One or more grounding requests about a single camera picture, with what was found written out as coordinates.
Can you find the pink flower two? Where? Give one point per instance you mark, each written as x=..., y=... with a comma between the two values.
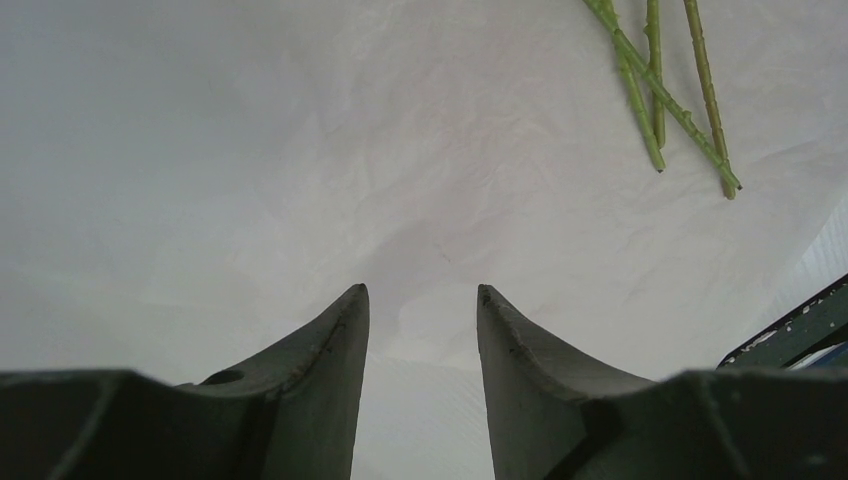
x=652, y=31

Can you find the white wrapping paper sheet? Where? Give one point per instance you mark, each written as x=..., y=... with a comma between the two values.
x=184, y=183

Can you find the pink flower one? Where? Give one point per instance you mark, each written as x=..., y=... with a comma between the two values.
x=604, y=12

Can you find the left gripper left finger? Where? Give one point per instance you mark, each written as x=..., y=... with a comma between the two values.
x=289, y=411

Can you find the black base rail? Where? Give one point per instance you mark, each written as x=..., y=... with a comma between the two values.
x=812, y=334

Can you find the pink flower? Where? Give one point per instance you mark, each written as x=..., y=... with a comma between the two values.
x=638, y=106
x=717, y=148

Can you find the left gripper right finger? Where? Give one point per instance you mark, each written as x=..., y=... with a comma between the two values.
x=556, y=412

